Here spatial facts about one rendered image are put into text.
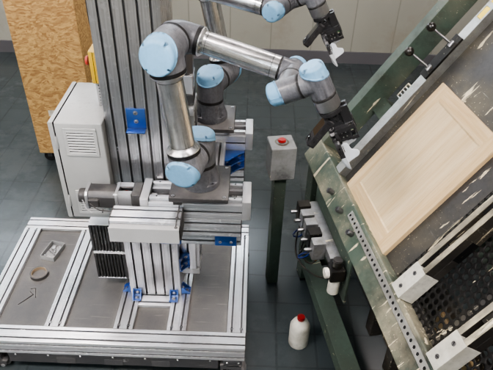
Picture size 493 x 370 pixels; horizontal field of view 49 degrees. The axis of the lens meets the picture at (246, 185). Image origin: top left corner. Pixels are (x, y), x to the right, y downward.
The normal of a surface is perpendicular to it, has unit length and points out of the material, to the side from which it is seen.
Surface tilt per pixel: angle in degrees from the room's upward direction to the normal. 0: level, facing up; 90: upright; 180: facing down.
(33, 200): 0
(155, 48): 84
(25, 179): 0
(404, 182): 55
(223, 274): 0
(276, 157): 90
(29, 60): 90
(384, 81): 90
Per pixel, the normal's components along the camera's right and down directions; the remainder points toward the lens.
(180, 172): -0.24, 0.69
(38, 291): 0.03, -0.79
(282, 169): 0.16, 0.60
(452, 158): -0.79, -0.39
